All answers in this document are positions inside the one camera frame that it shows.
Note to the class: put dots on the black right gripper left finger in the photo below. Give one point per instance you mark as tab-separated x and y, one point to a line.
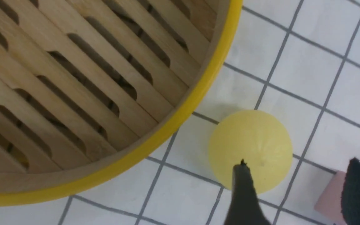
244	208

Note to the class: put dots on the bamboo steamer tray yellow rim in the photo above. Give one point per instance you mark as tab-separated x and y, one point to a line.
89	88

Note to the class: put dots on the pink cube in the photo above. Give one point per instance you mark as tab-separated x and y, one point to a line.
329	202

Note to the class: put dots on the yellow bun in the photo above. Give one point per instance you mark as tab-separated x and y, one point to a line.
256	138

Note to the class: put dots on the white grid tablecloth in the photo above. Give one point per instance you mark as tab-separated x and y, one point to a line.
298	60

